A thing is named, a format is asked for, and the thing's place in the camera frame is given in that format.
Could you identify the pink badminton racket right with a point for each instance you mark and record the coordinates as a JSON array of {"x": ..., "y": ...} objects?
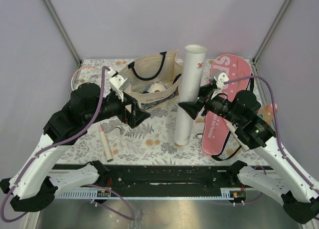
[{"x": 193, "y": 76}]

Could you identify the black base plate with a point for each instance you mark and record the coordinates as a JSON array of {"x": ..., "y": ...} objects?
[{"x": 168, "y": 181}]

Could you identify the pink badminton racket left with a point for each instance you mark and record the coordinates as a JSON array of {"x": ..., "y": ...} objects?
[{"x": 75, "y": 83}]

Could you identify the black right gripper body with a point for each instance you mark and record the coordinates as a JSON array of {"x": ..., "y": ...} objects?
[{"x": 217, "y": 104}]

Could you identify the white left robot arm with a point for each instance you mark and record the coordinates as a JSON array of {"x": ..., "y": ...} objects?
[{"x": 32, "y": 188}]

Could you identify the white shuttlecock tube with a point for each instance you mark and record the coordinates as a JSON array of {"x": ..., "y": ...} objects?
[{"x": 184, "y": 123}]

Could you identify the white shuttlecock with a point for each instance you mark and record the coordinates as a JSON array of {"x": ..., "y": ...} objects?
[
  {"x": 199, "y": 127},
  {"x": 114, "y": 133}
]

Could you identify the beige canvas tote bag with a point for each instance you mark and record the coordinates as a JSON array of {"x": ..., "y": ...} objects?
[{"x": 144, "y": 71}]

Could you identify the white slotted cable duct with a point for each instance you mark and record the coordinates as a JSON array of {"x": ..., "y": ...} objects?
[{"x": 90, "y": 194}]

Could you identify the white tape roll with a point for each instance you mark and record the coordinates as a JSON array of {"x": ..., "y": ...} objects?
[{"x": 157, "y": 87}]

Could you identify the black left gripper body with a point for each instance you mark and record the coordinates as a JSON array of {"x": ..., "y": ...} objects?
[{"x": 113, "y": 107}]

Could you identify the pink badminton racket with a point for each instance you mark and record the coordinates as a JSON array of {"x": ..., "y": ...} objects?
[
  {"x": 193, "y": 76},
  {"x": 75, "y": 83}
]

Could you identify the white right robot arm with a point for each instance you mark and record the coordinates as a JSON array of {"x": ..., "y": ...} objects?
[{"x": 296, "y": 191}]

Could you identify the floral table mat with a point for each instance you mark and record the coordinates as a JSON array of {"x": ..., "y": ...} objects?
[{"x": 152, "y": 143}]

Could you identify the clear bottle pink cap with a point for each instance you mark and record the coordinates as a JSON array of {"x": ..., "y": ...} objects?
[{"x": 266, "y": 113}]

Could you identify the pink racket cover bag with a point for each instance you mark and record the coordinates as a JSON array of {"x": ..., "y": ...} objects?
[{"x": 216, "y": 131}]

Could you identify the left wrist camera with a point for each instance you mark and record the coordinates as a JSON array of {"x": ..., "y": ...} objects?
[{"x": 119, "y": 83}]

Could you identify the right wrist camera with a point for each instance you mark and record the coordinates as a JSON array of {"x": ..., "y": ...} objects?
[{"x": 220, "y": 78}]

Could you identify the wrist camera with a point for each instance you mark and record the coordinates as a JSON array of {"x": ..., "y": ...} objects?
[
  {"x": 220, "y": 78},
  {"x": 119, "y": 83}
]

